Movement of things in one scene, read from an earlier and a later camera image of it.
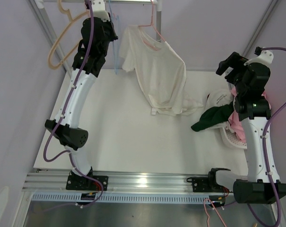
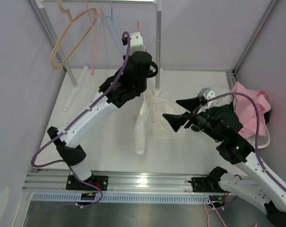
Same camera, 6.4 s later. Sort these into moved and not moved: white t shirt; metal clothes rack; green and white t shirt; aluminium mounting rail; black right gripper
Moved: white t shirt; black right gripper
Not moved: green and white t shirt; metal clothes rack; aluminium mounting rail
